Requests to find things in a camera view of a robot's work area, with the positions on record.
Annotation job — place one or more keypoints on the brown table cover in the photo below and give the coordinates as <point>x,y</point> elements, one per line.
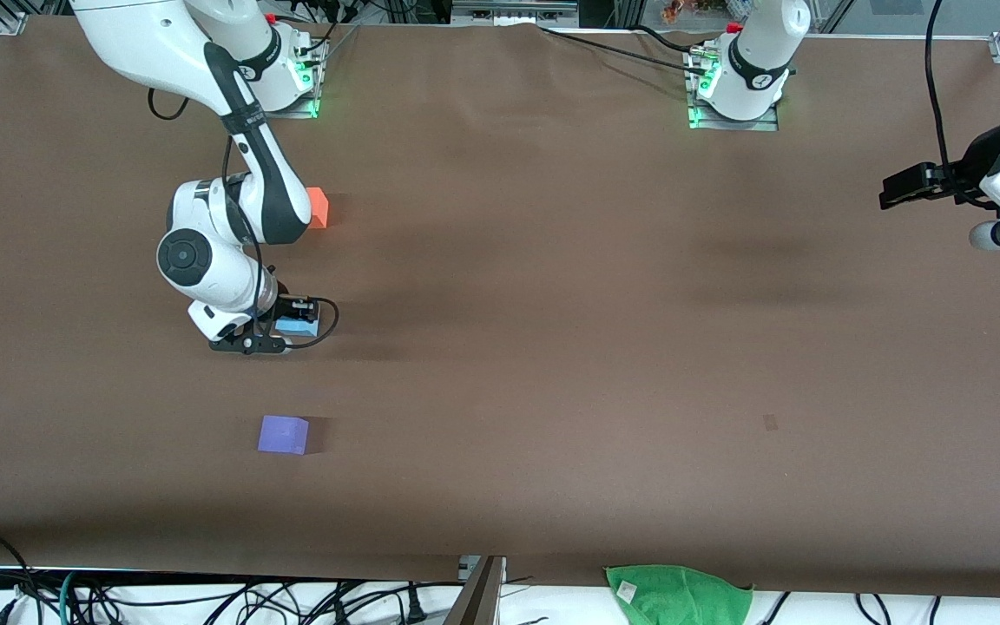
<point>500,391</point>

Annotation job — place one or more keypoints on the light blue foam block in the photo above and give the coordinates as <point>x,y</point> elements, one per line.
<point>299,329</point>

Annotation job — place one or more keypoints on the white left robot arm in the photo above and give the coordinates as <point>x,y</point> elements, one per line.
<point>756,52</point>

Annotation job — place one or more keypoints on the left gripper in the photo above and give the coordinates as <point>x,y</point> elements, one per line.
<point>965,167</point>

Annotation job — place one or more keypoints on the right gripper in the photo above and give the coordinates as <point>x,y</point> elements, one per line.
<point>286,308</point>

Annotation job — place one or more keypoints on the grey metal post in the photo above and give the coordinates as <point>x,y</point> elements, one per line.
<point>478,595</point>

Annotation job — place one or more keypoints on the colourful toy pile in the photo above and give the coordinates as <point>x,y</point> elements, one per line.
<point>680,10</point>

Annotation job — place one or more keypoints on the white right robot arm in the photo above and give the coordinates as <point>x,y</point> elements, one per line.
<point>205,252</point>

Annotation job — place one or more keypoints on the silver box with ports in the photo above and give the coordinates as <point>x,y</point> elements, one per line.
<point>513,10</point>

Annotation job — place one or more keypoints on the purple foam block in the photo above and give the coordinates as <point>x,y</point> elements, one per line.
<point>282,435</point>

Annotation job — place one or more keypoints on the orange foam block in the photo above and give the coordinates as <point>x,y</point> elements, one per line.
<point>319,208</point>

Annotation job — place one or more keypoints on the green microfiber cloth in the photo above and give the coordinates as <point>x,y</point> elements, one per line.
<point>678,597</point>

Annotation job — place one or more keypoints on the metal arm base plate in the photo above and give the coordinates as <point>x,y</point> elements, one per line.
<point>292,108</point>
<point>765,124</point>

